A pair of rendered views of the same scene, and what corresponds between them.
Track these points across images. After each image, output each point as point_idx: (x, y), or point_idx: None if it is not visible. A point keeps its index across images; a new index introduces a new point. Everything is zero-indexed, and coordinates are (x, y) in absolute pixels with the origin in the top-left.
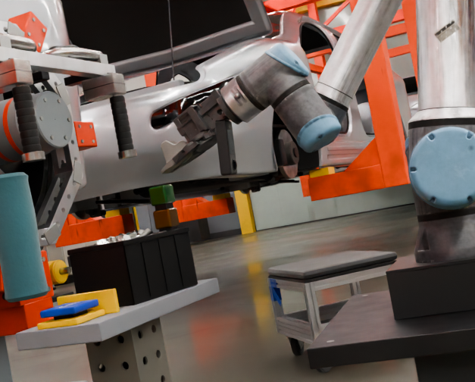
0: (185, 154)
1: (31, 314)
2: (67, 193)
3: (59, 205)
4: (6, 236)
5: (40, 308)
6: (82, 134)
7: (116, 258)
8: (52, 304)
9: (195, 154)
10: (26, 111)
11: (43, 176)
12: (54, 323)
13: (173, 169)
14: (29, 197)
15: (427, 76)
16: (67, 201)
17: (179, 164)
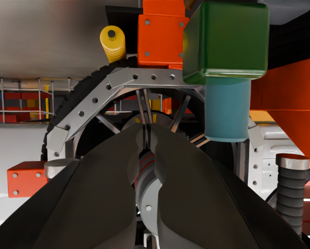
0: (292, 233)
1: (178, 4)
2: (82, 117)
3: (100, 105)
4: None
5: (163, 6)
6: (36, 182)
7: None
8: (144, 5)
9: (115, 235)
10: (302, 218)
11: (79, 136)
12: None
13: (162, 134)
14: (232, 113)
15: None
16: (85, 108)
17: (138, 153)
